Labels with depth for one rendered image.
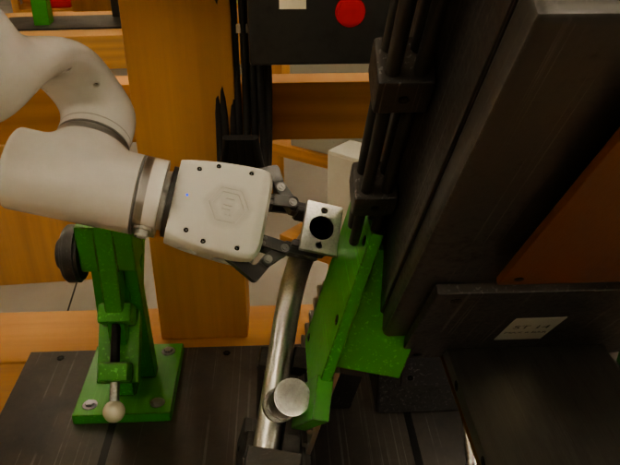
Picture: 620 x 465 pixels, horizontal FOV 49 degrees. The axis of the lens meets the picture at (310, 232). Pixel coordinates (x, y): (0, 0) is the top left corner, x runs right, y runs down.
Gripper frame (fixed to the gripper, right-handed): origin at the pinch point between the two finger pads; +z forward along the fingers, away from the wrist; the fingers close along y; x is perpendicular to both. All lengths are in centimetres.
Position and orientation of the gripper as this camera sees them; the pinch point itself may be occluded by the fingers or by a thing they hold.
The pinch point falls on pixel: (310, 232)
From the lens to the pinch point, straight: 73.4
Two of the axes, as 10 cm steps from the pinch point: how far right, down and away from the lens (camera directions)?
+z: 9.6, 2.1, 1.7
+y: 1.5, -9.4, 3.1
